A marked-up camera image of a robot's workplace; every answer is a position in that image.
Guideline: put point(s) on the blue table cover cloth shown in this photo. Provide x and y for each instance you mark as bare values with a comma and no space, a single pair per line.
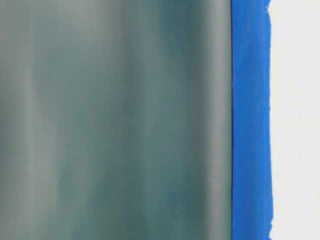
252,200

